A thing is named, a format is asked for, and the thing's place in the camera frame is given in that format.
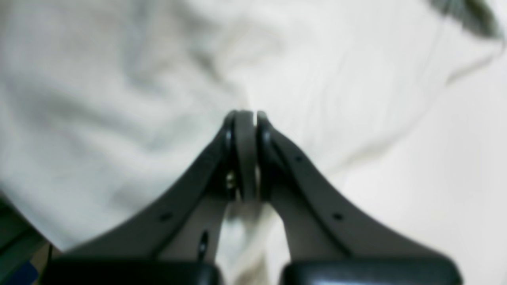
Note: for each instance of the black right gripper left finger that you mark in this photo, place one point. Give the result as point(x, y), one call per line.
point(174, 240)

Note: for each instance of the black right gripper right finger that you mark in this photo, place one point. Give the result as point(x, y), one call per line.
point(331, 241)

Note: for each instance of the beige t-shirt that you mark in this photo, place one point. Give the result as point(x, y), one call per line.
point(401, 104)

